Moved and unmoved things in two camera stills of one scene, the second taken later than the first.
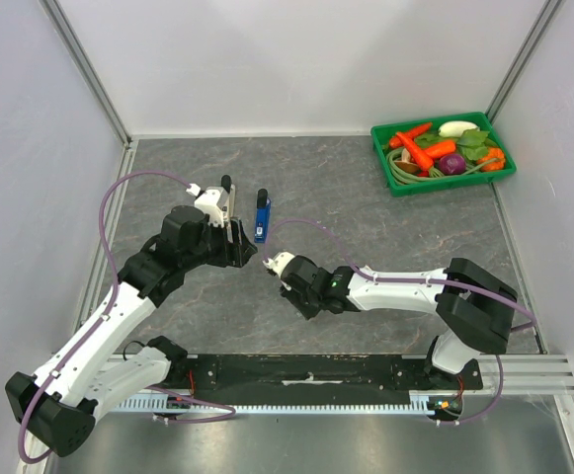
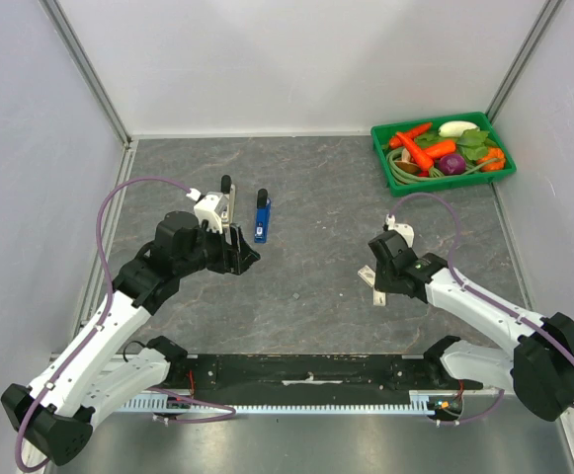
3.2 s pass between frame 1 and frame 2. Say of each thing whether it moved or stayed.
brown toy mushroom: stayed
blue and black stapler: stayed
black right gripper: moved
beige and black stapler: stayed
